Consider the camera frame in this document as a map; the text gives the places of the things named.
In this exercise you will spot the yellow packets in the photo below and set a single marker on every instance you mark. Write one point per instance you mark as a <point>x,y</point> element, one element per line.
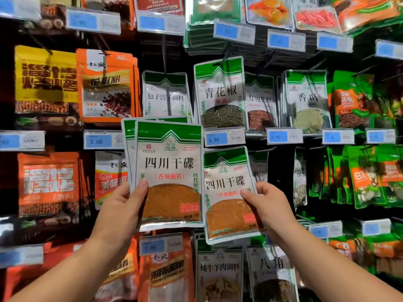
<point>44,78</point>

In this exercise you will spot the green orange Guangxi cinnamon bags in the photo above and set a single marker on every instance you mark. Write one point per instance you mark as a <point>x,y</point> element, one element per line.
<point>385,248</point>
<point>343,247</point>

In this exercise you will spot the person's left hand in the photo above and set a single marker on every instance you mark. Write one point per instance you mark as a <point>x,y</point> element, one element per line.
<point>119,214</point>

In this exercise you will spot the clear chili powder packets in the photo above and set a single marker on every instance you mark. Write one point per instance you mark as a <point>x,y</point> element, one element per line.
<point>259,166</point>

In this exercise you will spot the blue white price tag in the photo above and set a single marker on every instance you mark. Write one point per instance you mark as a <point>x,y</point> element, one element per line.
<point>93,22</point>
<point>161,24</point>
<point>19,8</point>
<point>389,49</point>
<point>335,42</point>
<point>286,40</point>
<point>338,137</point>
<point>22,256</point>
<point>224,137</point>
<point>104,140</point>
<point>284,136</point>
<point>234,32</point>
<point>381,136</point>
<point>376,227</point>
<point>22,141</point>
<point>325,230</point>
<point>162,244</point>

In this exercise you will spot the clear red peppercorn packets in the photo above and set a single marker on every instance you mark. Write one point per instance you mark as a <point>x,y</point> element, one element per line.
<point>261,110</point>

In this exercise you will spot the clear red chili packets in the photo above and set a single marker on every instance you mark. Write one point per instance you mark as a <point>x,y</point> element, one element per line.
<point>317,15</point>

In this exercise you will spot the clear dried-leaf packets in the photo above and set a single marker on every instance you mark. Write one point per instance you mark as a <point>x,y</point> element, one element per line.
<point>307,103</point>

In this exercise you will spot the green white-slice packets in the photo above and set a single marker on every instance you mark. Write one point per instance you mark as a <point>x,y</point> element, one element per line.
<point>359,179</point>

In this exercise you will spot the clear green peppercorn packets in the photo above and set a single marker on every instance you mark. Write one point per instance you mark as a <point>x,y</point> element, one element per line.
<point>220,91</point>

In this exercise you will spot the orange bold-print packets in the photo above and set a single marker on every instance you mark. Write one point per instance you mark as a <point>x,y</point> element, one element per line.
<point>47,182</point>

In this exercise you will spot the person's right forearm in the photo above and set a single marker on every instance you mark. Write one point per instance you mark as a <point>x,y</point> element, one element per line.
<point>334,270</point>

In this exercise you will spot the dark red packets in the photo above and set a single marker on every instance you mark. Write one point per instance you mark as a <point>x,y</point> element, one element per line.
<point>160,4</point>

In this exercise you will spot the person's left forearm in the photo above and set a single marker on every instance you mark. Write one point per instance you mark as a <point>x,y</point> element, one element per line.
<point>69,273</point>

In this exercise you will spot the red green packets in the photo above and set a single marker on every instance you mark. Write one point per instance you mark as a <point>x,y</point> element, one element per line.
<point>391,103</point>

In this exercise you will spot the green leaf packets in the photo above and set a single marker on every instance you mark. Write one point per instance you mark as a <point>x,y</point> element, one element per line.
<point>391,173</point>

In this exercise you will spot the white red-label packets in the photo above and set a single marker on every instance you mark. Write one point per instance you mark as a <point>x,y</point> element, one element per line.
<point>108,182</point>

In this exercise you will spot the orange dark-spice packets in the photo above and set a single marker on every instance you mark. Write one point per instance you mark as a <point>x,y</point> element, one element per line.
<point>110,6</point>

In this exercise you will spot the green red-peppercorn packets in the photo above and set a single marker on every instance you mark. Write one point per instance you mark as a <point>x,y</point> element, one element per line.
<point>352,100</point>

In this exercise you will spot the orange chili packets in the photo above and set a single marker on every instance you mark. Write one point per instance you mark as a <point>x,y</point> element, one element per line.
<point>107,85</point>

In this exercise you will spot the person's right hand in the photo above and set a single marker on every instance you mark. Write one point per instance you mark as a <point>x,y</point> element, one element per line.
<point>274,210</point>

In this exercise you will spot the clear brown-spice packets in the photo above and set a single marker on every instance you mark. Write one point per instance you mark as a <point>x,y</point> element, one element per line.
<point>271,273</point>

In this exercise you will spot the clear white-slice packets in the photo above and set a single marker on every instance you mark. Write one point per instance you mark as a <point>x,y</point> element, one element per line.
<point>300,179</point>

